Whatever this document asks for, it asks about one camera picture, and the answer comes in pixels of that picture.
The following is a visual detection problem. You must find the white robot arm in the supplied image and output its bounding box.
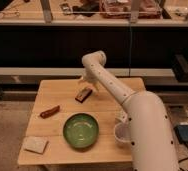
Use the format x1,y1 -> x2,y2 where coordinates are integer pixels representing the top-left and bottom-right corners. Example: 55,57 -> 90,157
82,51 -> 179,171

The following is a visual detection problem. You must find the white tube bottle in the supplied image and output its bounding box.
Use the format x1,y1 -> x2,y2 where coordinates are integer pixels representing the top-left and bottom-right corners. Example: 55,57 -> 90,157
115,111 -> 127,123

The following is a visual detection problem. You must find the red tray on shelf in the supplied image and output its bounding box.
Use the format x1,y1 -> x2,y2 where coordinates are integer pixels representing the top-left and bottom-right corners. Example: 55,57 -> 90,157
99,0 -> 162,19

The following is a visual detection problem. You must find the brown sausage toy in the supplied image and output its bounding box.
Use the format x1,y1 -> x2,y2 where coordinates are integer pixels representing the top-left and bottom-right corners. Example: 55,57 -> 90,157
39,105 -> 60,119

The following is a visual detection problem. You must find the brown rectangular eraser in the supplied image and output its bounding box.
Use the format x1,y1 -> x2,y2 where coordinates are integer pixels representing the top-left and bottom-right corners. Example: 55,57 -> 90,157
75,87 -> 92,103

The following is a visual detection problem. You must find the black device on shelf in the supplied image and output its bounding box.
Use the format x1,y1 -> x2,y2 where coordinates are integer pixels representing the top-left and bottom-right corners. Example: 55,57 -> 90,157
72,2 -> 99,17

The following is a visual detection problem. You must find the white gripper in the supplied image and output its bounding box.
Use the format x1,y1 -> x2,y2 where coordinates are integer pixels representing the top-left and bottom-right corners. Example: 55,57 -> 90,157
78,69 -> 99,92

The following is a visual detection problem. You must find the white ceramic cup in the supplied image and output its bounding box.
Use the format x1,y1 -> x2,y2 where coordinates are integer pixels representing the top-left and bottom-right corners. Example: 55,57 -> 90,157
113,122 -> 130,147

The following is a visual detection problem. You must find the green ceramic bowl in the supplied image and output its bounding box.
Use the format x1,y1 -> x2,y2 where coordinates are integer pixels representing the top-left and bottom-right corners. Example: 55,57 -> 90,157
63,113 -> 99,149

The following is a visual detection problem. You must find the black power adapter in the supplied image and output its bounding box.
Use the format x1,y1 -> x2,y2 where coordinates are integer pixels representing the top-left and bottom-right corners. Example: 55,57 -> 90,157
174,125 -> 188,144

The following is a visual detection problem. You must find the wooden table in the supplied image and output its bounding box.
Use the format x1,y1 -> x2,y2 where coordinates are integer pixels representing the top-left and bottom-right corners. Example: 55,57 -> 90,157
17,77 -> 170,167

